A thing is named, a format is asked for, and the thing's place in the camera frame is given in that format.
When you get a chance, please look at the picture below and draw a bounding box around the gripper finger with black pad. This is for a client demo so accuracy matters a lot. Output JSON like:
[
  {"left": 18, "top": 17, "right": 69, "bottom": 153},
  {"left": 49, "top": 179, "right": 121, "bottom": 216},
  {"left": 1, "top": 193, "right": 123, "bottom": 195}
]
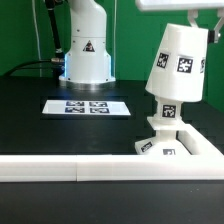
[
  {"left": 208, "top": 8, "right": 224, "bottom": 43},
  {"left": 187, "top": 10, "right": 198, "bottom": 28}
]

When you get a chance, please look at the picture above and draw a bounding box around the white lamp bulb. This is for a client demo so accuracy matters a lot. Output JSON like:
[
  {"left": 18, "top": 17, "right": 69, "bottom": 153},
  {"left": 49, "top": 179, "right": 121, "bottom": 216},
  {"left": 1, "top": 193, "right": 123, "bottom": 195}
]
[{"left": 156, "top": 97, "right": 182, "bottom": 122}]

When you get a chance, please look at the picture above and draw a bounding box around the white lamp shade cone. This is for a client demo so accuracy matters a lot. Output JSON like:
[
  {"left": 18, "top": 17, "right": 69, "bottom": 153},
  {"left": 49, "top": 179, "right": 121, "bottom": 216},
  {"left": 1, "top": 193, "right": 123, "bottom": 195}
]
[{"left": 145, "top": 23, "right": 208, "bottom": 102}]

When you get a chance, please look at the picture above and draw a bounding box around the white marker sheet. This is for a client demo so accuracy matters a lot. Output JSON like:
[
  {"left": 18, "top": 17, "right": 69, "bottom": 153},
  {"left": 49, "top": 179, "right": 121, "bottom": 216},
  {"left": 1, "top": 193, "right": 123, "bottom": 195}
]
[{"left": 42, "top": 100, "right": 130, "bottom": 116}]

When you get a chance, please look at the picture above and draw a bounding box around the thin white cable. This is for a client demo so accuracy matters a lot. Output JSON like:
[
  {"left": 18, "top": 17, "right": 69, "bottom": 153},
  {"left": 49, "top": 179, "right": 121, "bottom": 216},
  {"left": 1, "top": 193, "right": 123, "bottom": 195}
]
[{"left": 31, "top": 0, "right": 42, "bottom": 62}]

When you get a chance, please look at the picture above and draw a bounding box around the white lamp base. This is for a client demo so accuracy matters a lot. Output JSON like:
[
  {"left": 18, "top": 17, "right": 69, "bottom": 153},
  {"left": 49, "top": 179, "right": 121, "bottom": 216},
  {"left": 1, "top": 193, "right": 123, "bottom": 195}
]
[{"left": 135, "top": 116, "right": 189, "bottom": 156}]

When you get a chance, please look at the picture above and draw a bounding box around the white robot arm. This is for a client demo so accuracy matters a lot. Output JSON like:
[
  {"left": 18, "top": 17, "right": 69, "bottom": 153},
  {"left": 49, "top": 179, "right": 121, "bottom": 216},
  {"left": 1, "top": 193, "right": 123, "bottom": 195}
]
[{"left": 59, "top": 0, "right": 224, "bottom": 90}]

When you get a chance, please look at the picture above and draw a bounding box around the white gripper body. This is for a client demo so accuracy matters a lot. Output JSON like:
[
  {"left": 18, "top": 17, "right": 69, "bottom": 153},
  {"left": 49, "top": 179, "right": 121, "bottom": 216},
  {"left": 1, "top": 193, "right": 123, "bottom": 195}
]
[{"left": 135, "top": 0, "right": 224, "bottom": 11}]

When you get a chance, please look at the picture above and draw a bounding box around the black cable hose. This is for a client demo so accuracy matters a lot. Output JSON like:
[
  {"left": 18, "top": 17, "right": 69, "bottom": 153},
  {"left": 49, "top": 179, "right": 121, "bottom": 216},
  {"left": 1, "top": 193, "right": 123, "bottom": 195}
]
[{"left": 6, "top": 0, "right": 67, "bottom": 79}]

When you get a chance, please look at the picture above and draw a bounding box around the white L-shaped fence wall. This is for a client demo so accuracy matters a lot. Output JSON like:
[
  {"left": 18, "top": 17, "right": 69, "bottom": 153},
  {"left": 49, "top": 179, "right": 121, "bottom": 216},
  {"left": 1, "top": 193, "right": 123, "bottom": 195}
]
[{"left": 0, "top": 124, "right": 224, "bottom": 182}]

